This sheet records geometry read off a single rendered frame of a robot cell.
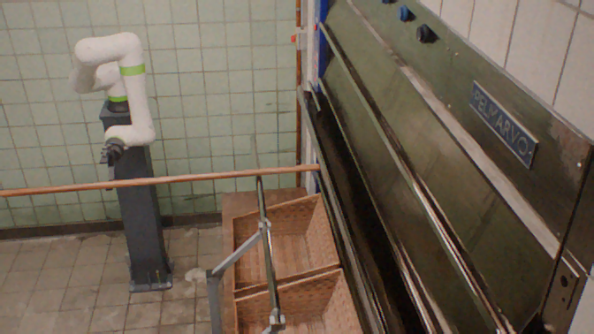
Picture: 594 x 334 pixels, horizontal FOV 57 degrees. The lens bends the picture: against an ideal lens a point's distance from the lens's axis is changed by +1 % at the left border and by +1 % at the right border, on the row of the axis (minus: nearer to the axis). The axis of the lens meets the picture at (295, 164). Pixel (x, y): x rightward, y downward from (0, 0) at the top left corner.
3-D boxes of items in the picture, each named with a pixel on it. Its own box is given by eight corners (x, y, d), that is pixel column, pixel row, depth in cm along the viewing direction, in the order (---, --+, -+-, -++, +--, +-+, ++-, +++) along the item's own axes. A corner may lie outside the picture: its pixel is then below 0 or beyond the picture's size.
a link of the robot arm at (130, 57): (106, 32, 244) (113, 37, 235) (134, 27, 250) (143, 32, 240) (114, 72, 252) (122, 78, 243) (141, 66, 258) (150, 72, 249)
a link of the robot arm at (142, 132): (121, 70, 255) (118, 77, 245) (147, 67, 256) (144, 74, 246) (135, 140, 271) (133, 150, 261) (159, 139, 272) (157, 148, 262)
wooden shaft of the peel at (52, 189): (0, 199, 224) (-2, 193, 222) (3, 194, 226) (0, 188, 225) (407, 163, 245) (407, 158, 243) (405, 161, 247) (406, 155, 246)
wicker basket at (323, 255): (321, 232, 299) (322, 191, 285) (339, 309, 251) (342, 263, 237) (232, 239, 294) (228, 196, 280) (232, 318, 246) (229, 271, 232)
